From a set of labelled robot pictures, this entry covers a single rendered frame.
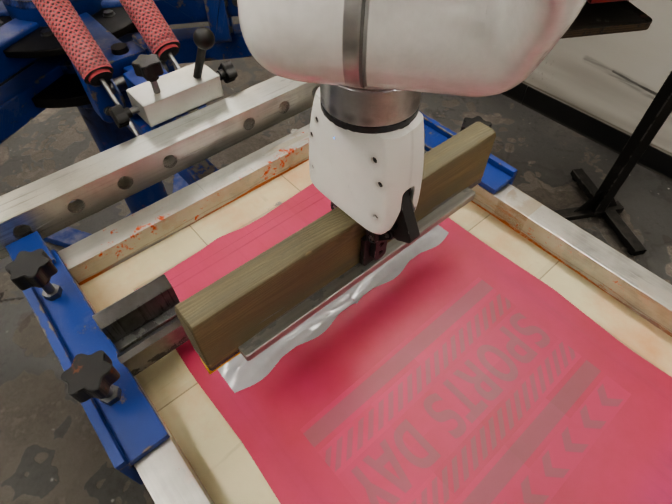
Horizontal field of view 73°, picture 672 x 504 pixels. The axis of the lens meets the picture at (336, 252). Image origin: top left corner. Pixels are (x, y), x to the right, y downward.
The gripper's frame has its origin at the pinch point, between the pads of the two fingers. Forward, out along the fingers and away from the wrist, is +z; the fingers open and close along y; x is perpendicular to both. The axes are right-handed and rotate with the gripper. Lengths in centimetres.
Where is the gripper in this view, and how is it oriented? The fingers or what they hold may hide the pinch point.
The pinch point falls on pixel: (360, 234)
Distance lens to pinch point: 46.1
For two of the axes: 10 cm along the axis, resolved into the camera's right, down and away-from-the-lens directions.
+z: 0.0, 6.3, 7.7
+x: 7.6, -5.1, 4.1
